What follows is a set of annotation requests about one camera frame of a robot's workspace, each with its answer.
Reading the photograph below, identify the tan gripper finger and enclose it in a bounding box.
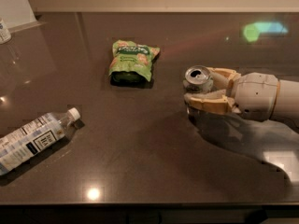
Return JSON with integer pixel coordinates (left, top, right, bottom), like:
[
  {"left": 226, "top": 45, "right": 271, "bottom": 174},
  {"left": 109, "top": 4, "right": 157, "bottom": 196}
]
[
  {"left": 208, "top": 67, "right": 241, "bottom": 91},
  {"left": 184, "top": 90, "right": 241, "bottom": 115}
]

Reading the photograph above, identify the silver 7up soda can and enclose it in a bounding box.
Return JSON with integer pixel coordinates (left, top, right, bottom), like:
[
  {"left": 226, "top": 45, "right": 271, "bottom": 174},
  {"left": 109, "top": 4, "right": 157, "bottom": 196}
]
[{"left": 183, "top": 65, "right": 213, "bottom": 93}]

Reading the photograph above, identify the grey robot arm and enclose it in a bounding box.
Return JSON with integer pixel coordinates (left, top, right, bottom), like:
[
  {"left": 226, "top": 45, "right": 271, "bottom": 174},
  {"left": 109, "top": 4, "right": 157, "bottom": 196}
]
[{"left": 183, "top": 65, "right": 299, "bottom": 123}]

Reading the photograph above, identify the green snack chip bag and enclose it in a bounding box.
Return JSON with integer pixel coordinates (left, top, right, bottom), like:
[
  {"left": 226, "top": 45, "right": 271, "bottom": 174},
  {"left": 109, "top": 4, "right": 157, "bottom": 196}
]
[{"left": 109, "top": 40, "right": 160, "bottom": 83}]

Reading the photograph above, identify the clear plastic water bottle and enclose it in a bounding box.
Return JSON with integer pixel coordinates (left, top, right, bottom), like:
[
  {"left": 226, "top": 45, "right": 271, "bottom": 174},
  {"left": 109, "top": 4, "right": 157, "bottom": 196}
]
[{"left": 0, "top": 107, "right": 80, "bottom": 175}]

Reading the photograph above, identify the white container at left edge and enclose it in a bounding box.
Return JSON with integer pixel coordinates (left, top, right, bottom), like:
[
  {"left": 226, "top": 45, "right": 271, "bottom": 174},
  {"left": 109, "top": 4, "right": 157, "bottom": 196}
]
[{"left": 0, "top": 18, "right": 11, "bottom": 44}]

